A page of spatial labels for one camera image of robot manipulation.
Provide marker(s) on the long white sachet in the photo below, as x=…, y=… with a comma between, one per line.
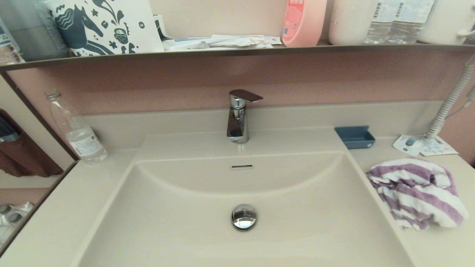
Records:
x=237, y=40

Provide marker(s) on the white ribbed mug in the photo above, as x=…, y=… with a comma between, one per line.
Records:
x=445, y=18

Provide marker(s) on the white printed leaflet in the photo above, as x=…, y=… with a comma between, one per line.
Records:
x=439, y=148

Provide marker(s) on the flat white packet blue stripe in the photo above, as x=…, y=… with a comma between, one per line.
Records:
x=185, y=44

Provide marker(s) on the dark grey item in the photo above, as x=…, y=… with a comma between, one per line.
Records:
x=7, y=131

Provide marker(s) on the clear plastic water bottle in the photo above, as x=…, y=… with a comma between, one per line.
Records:
x=378, y=26
x=83, y=141
x=408, y=26

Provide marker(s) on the clear printed packet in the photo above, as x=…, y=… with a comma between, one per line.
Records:
x=9, y=40

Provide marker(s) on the clear wrapped bottles pack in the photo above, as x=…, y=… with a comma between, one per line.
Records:
x=13, y=222

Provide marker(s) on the pink plastic bottle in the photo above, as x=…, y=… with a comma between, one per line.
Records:
x=304, y=22

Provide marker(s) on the chrome drain stopper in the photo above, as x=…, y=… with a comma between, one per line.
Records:
x=244, y=217

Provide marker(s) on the blue soap dish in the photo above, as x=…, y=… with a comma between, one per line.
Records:
x=355, y=139

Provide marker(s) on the white cream container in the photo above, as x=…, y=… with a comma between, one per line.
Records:
x=350, y=22

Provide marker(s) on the chrome faucet body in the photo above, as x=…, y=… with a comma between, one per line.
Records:
x=237, y=124

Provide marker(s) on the white paper leaflets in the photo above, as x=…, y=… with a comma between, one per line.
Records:
x=408, y=144

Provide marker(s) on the beige wash basin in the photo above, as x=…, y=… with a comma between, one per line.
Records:
x=178, y=230

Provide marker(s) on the purple white striped towel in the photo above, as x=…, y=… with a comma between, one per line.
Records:
x=419, y=193

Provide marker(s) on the white bag blue horse print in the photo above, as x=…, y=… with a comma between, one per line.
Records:
x=146, y=35

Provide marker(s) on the small white sachet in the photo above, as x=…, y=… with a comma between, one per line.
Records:
x=274, y=40

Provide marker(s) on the brown shelf ledge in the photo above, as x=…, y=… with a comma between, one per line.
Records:
x=237, y=52

